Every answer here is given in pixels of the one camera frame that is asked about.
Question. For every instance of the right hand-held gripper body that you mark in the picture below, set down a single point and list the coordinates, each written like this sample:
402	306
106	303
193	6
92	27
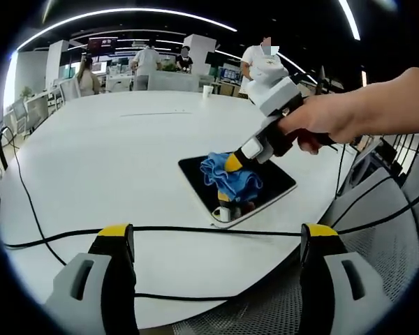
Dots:
277	99

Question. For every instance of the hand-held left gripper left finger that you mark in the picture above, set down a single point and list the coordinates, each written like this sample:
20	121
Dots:
87	296

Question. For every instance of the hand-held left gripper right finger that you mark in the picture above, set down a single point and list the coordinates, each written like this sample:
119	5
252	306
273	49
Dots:
345	296

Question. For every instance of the blue cleaning cloth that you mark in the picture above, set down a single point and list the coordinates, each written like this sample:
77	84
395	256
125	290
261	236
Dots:
230	179

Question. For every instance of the square black mirror white frame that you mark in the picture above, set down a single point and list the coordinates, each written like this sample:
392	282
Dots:
276	181

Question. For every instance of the person's right hand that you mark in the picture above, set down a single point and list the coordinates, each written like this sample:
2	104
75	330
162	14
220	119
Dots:
321	115

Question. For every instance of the grey mesh chair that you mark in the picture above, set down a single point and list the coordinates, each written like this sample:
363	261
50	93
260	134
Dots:
366	244

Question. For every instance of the white paper cup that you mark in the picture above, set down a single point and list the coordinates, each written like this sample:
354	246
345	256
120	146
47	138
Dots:
207	91

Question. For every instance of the hanging red screen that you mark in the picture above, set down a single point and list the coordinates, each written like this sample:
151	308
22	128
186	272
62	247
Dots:
102	46

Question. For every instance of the green potted plant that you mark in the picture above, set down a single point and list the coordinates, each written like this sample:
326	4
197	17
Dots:
25	92

